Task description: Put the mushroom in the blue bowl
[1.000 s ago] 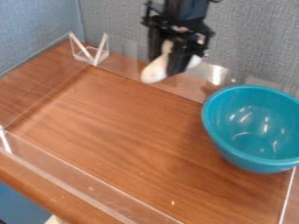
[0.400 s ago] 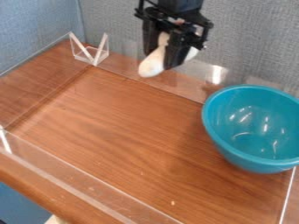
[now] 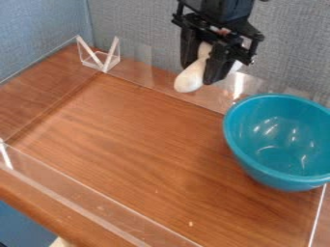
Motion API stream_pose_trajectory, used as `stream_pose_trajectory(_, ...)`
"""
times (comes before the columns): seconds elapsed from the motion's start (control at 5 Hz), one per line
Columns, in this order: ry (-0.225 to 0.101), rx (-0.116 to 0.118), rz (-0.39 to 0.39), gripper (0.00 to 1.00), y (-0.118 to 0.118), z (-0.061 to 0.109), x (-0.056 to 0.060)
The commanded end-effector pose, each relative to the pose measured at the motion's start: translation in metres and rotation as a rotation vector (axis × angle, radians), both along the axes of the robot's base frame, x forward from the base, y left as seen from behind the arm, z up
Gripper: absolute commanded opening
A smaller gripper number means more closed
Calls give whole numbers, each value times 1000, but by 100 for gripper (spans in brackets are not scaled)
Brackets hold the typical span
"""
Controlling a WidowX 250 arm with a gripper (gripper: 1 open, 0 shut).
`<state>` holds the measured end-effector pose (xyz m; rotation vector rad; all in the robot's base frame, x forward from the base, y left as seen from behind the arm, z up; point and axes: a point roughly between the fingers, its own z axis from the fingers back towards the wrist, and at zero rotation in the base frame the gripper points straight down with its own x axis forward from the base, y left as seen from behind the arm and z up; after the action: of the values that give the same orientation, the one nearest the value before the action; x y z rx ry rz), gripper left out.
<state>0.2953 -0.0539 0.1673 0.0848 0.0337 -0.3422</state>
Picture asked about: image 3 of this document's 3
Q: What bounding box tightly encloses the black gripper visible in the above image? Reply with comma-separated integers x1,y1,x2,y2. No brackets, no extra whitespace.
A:
171,0,265,85

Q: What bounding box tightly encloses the white toy mushroom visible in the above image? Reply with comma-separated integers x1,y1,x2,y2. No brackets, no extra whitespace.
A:
174,42,211,93

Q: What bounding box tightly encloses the blue plastic bowl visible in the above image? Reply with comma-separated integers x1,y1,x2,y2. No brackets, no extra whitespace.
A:
223,94,330,192

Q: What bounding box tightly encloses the clear acrylic barrier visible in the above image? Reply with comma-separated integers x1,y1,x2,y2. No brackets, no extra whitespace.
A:
0,42,330,247

